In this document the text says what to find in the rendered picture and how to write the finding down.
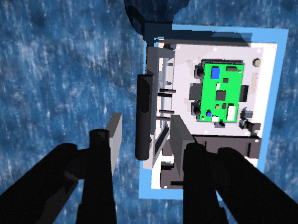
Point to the green circuit board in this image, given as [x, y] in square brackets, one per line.
[220, 92]

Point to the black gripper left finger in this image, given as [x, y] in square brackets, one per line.
[40, 194]

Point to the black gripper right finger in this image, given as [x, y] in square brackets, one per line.
[251, 197]

